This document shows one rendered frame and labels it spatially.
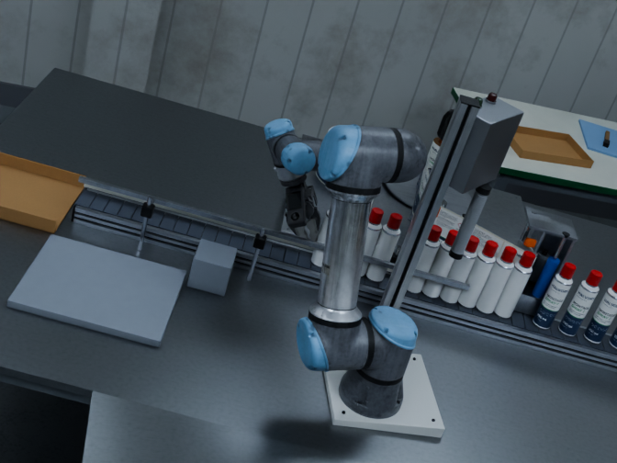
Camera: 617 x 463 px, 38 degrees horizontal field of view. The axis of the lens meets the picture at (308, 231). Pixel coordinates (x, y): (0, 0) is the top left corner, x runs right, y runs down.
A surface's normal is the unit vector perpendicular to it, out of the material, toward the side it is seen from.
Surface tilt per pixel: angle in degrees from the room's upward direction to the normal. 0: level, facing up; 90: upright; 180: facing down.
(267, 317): 0
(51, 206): 0
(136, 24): 90
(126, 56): 90
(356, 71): 90
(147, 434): 0
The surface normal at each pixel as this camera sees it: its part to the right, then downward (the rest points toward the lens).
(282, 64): 0.11, 0.55
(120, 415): 0.26, -0.82
